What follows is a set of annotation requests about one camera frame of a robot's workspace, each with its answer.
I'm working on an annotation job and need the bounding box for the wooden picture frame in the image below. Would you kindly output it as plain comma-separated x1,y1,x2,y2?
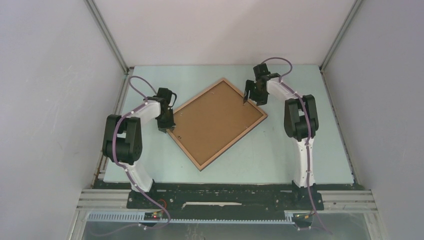
166,77,269,172

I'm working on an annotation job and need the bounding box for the brown frame backing board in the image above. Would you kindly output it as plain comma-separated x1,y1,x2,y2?
172,81,264,167

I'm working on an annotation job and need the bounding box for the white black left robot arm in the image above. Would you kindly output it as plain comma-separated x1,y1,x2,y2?
102,87,178,208

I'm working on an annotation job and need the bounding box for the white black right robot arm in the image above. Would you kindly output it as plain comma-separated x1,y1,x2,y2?
243,62,319,188

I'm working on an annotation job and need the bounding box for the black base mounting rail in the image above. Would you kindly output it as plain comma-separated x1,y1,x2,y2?
126,183,324,221

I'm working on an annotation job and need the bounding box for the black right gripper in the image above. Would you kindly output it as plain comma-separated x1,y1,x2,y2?
243,79,269,107

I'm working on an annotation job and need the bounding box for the aluminium extrusion base frame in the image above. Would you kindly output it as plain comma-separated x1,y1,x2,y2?
70,183,387,240

